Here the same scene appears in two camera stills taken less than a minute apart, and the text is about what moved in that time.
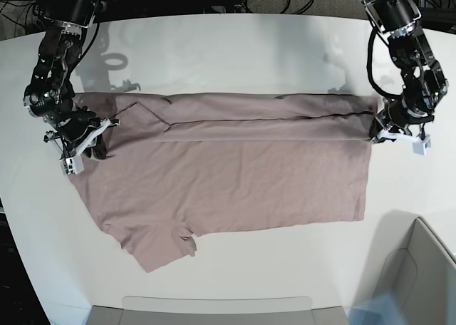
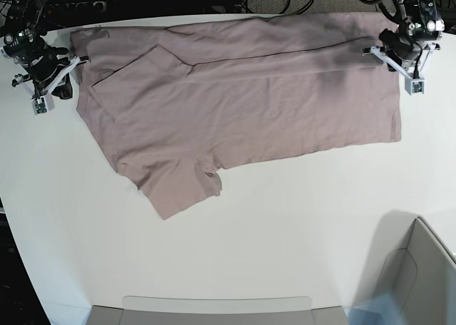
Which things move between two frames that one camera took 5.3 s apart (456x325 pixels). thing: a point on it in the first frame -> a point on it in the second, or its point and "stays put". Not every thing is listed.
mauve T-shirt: (186, 164) -> (176, 104)
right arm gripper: (396, 116) -> (395, 48)
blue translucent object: (380, 310) stays put
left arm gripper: (82, 133) -> (43, 65)
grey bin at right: (412, 264) stays put
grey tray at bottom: (168, 310) stays put
